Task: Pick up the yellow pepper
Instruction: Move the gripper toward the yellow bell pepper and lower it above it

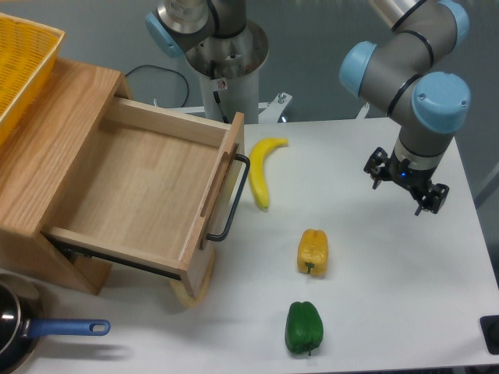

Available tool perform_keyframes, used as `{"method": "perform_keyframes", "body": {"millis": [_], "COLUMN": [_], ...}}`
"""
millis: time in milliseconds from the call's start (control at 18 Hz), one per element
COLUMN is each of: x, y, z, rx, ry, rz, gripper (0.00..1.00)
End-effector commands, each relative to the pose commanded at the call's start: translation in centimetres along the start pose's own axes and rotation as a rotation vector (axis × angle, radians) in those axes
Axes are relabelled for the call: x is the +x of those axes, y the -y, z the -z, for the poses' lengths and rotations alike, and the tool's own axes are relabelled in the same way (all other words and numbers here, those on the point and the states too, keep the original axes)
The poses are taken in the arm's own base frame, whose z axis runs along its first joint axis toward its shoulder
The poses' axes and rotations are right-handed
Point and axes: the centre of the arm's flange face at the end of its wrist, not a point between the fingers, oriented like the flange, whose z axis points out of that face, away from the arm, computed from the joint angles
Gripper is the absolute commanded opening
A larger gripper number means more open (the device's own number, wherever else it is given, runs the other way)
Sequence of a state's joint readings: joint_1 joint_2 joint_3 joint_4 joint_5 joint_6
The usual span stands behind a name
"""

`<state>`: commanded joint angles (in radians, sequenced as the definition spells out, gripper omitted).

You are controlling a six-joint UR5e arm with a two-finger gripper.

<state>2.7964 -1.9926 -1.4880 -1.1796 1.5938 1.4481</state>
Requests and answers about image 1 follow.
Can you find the black round object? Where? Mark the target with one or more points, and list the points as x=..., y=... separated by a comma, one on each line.
x=490, y=329

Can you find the wooden cabinet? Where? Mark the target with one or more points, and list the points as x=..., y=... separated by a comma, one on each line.
x=37, y=162

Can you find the yellow bell pepper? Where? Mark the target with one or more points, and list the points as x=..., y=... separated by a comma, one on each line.
x=312, y=255

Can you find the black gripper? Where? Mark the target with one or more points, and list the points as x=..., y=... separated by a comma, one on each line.
x=412, y=175

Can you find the yellow banana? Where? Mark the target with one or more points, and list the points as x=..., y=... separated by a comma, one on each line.
x=257, y=181

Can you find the black drawer handle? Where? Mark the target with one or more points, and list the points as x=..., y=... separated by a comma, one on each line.
x=231, y=215

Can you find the black pan blue handle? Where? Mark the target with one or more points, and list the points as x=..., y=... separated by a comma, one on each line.
x=23, y=322

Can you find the yellow plastic basket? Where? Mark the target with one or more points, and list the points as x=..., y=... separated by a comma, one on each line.
x=28, y=54

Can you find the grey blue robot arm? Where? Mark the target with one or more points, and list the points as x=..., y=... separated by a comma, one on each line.
x=397, y=78

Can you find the green bell pepper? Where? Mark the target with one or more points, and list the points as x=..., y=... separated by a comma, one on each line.
x=304, y=329

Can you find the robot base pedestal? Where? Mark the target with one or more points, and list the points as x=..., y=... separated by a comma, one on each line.
x=224, y=49

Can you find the open wooden drawer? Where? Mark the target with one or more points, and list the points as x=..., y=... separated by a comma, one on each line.
x=151, y=191

